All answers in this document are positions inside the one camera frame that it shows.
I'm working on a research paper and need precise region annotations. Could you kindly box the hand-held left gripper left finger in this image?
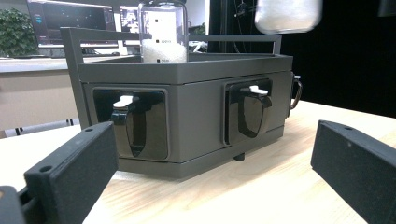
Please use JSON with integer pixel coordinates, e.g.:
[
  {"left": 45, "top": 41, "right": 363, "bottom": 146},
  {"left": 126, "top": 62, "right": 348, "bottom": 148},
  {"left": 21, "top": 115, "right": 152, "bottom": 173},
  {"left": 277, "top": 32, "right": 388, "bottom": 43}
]
[{"left": 23, "top": 120, "right": 120, "bottom": 224}]

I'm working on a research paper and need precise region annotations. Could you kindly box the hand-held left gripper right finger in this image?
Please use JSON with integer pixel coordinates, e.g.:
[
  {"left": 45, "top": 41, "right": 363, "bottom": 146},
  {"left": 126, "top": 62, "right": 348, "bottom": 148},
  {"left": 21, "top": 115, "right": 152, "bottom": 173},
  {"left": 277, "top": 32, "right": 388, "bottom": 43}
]
[{"left": 310, "top": 119, "right": 396, "bottom": 224}]

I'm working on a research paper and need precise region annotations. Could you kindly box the dark grey corner rack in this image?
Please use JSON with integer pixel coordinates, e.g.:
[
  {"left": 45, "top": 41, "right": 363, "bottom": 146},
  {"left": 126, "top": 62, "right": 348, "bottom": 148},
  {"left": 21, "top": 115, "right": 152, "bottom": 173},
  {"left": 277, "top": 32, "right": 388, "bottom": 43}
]
[{"left": 60, "top": 26, "right": 304, "bottom": 180}]

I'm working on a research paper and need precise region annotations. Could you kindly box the white frosted jar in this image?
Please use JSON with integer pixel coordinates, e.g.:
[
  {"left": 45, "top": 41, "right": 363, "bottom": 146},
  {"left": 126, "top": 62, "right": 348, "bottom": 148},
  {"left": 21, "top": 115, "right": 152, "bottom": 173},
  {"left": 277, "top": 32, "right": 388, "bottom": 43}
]
[{"left": 254, "top": 0, "right": 324, "bottom": 35}]

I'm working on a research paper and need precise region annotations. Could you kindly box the clear jar with silver lid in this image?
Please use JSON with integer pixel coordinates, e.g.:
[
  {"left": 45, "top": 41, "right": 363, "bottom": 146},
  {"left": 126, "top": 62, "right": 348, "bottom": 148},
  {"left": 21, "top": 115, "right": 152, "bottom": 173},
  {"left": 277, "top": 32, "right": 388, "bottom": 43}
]
[{"left": 137, "top": 0, "right": 190, "bottom": 64}]

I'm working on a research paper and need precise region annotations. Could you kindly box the light wooden desk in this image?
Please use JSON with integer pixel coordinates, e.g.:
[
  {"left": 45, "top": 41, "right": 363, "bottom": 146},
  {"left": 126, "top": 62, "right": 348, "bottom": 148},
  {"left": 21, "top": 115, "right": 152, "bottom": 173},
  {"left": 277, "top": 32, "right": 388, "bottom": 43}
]
[{"left": 0, "top": 54, "right": 143, "bottom": 133}]

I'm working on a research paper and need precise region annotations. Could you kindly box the black curtain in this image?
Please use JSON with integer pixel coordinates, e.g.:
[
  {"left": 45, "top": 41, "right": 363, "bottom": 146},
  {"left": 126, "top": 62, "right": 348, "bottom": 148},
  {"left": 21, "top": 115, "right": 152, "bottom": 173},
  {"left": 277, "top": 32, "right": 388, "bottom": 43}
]
[{"left": 207, "top": 0, "right": 396, "bottom": 119}]

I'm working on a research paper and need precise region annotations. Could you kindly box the large computer monitor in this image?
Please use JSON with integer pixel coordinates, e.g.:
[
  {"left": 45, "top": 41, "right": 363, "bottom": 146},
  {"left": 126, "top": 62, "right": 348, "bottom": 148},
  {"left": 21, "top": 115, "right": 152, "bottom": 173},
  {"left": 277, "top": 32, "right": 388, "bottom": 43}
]
[{"left": 25, "top": 0, "right": 119, "bottom": 49}]

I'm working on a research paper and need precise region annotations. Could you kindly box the green plant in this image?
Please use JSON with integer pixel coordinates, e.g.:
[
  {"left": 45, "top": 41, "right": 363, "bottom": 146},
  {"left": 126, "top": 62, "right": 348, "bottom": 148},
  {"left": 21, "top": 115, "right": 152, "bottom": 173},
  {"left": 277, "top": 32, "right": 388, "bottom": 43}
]
[{"left": 0, "top": 7, "right": 40, "bottom": 59}]

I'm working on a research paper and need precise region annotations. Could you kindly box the small computer monitor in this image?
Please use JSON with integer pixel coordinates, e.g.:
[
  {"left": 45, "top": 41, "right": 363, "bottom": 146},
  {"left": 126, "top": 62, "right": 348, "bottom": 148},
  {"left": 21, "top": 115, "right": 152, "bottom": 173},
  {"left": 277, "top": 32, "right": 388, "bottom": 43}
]
[{"left": 119, "top": 5, "right": 145, "bottom": 48}]

